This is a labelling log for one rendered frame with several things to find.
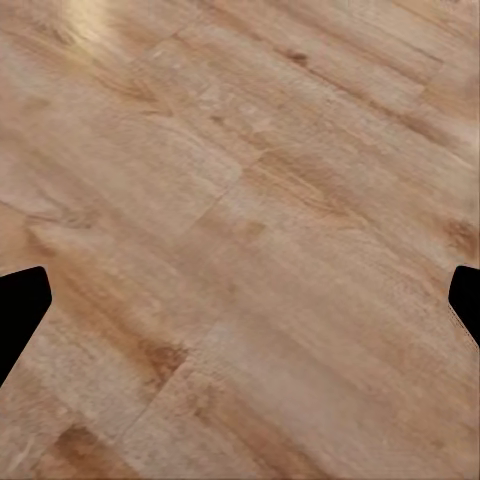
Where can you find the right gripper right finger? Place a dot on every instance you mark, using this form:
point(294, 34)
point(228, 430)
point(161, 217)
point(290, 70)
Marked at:
point(464, 297)

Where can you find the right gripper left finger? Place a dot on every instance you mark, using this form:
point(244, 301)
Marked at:
point(25, 297)

